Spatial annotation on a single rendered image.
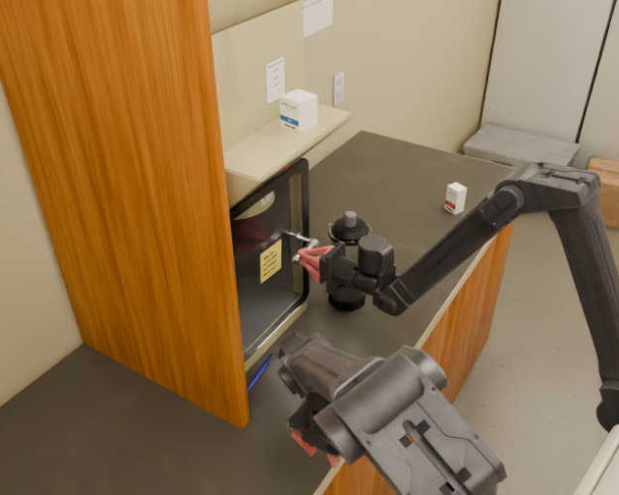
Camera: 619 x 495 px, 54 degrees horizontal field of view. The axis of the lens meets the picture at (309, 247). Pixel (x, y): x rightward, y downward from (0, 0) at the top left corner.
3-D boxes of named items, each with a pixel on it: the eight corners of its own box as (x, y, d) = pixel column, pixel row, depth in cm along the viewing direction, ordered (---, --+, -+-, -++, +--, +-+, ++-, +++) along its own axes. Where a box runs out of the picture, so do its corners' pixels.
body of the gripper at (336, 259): (338, 239, 130) (368, 249, 127) (338, 276, 136) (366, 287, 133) (321, 254, 126) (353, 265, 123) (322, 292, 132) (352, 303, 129)
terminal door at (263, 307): (233, 370, 135) (214, 219, 112) (308, 295, 156) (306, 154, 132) (235, 371, 135) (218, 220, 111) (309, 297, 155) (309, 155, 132)
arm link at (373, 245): (392, 317, 120) (418, 297, 125) (396, 271, 113) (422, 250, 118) (346, 292, 127) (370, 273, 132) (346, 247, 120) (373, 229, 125)
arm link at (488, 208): (528, 208, 87) (560, 180, 94) (500, 180, 88) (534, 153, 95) (386, 325, 121) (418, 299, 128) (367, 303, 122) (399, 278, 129)
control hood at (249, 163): (209, 212, 110) (202, 162, 104) (306, 143, 132) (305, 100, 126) (260, 231, 105) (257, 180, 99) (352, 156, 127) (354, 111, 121)
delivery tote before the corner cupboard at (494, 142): (455, 191, 391) (462, 144, 372) (479, 165, 420) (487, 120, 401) (549, 219, 363) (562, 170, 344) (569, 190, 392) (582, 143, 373)
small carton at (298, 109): (280, 126, 116) (279, 95, 113) (299, 118, 119) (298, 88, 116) (299, 134, 113) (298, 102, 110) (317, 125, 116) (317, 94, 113)
